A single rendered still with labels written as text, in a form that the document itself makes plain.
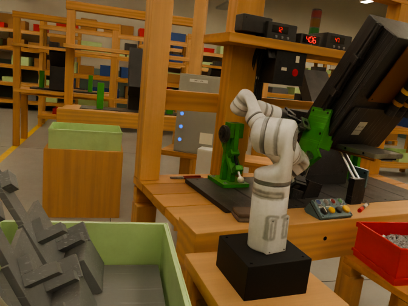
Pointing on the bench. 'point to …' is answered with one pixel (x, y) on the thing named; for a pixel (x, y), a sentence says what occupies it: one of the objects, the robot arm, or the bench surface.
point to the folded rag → (241, 214)
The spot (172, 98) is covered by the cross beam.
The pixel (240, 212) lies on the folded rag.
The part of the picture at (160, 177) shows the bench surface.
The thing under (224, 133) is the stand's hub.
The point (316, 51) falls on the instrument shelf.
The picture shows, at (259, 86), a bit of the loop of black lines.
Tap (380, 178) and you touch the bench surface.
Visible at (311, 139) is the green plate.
